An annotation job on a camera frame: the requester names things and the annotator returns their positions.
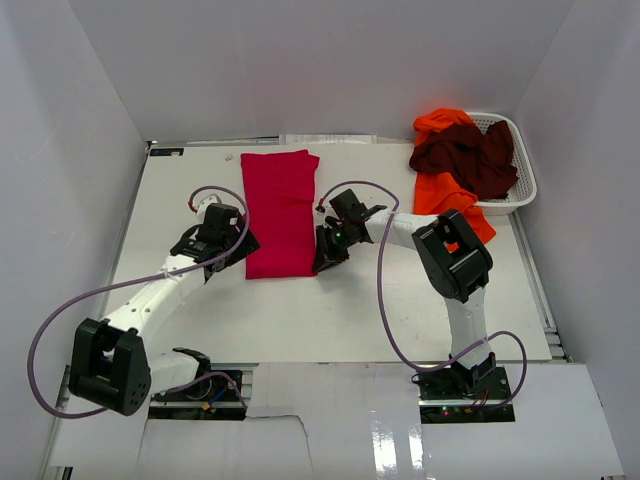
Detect dark maroon t shirt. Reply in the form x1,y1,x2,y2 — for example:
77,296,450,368
409,121,518,201

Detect orange t shirt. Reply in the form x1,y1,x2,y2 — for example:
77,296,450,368
413,108,496,244

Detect white plastic basket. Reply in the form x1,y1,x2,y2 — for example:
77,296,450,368
469,112,539,216

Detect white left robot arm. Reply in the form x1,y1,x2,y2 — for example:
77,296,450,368
69,201,259,416

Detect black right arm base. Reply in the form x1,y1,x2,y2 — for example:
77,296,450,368
411,367,515,425

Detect magenta t shirt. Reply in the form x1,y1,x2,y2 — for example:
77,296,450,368
241,150,320,280

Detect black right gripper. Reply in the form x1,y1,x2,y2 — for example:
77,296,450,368
312,223,355,274

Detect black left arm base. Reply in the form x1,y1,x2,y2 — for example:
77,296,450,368
154,370,246,421

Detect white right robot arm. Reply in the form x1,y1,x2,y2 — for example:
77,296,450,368
312,189,496,399

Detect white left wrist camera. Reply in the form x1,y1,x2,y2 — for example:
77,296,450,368
189,194,221,218

